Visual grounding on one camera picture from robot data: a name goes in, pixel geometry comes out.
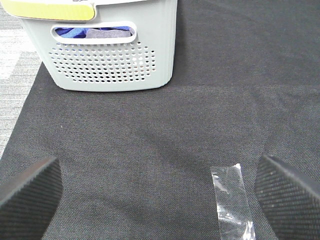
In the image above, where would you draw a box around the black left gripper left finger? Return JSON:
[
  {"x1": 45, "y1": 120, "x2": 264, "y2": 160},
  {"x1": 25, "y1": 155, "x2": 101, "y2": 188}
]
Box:
[{"x1": 0, "y1": 157, "x2": 63, "y2": 240}]

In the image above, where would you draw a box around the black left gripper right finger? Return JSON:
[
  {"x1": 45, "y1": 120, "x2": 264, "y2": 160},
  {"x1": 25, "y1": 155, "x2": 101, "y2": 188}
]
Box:
[{"x1": 255, "y1": 155, "x2": 320, "y2": 240}]

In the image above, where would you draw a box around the grey towel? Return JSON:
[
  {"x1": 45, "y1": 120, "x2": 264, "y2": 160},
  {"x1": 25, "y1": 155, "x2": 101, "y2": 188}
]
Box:
[{"x1": 85, "y1": 28, "x2": 132, "y2": 39}]

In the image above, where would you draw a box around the blue towel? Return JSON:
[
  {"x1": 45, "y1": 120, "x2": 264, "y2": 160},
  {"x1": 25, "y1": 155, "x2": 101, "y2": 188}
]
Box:
[{"x1": 54, "y1": 26, "x2": 135, "y2": 39}]

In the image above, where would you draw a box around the clear tape strip middle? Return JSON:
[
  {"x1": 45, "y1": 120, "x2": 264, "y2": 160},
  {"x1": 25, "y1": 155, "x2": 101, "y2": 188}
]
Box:
[{"x1": 210, "y1": 163, "x2": 256, "y2": 240}]

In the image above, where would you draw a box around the black table mat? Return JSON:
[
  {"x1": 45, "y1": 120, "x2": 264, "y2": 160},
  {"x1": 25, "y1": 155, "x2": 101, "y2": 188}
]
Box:
[{"x1": 0, "y1": 0, "x2": 320, "y2": 240}]

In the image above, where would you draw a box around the grey perforated laundry basket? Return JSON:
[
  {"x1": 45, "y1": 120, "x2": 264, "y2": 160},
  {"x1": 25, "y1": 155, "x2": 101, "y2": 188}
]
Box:
[{"x1": 12, "y1": 0, "x2": 178, "y2": 92}]

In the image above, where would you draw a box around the yellow basket label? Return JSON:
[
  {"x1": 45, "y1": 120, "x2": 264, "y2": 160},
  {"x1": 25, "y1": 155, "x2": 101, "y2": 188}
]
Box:
[{"x1": 0, "y1": 0, "x2": 96, "y2": 21}]

